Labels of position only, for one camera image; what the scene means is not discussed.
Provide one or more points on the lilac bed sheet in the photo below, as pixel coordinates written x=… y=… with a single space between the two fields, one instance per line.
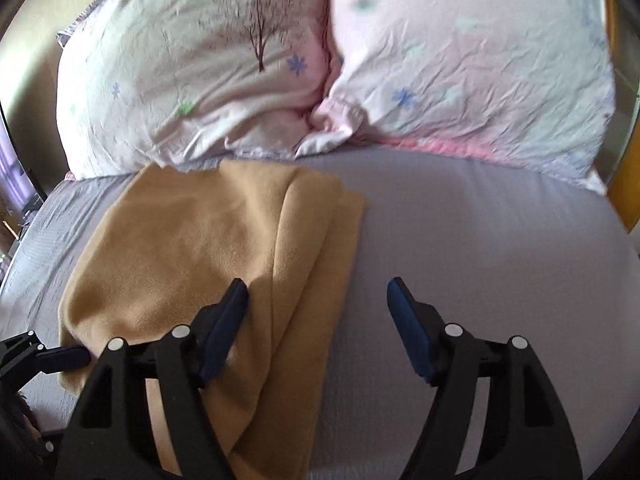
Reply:
x=501 y=252

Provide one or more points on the pink floral pillow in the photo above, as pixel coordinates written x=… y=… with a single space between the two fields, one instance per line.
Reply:
x=520 y=83

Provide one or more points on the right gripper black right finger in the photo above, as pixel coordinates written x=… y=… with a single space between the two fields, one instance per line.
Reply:
x=495 y=413

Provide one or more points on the orange wooden headboard frame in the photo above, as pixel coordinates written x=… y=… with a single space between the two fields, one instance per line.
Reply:
x=619 y=158

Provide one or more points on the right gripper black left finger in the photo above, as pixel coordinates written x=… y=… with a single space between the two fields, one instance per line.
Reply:
x=110 y=433

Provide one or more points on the tan fleece garment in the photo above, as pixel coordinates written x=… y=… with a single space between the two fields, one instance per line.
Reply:
x=174 y=241

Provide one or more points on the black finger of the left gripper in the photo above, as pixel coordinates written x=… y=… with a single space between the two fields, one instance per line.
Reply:
x=24 y=356

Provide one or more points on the white floral pillow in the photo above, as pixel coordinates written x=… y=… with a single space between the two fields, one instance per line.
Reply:
x=169 y=82

